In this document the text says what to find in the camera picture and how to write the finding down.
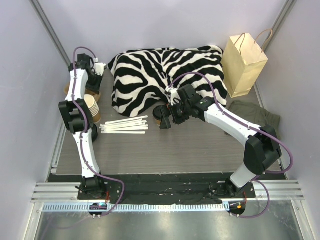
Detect stack of paper cups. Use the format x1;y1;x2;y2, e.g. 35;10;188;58
84;94;101;124

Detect stack of black lids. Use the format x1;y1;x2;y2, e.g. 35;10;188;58
91;124;99;143

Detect aluminium frame rail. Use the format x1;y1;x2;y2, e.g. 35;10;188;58
29;0;71;67

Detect brown paper takeout bag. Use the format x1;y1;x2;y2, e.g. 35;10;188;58
221;28;273;98

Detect white slotted cable duct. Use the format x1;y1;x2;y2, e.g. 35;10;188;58
42;201;230;213

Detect white wrapped straw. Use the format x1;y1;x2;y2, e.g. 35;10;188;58
105;116;148;125
100;124;149;129
100;126;149;132
101;131;146;135
100;120;147;127

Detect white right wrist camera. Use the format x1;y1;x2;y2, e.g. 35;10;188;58
165;86;181;106

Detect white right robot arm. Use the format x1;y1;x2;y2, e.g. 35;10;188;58
160;84;282;198

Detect olive green folded cloth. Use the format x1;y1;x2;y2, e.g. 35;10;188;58
226;100;281;140

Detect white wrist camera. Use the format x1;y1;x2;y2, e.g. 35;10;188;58
93;58;107;76
165;86;181;106

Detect black plastic cup lid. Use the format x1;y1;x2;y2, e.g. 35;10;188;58
152;105;162;120

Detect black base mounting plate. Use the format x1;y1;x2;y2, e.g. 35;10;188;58
76;173;256;205

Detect brown pulp cup carrier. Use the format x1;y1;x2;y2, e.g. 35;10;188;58
63;83;101;102

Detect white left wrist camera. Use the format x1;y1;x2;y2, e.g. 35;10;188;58
93;58;107;76

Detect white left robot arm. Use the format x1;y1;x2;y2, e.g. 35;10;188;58
58;53;107;200

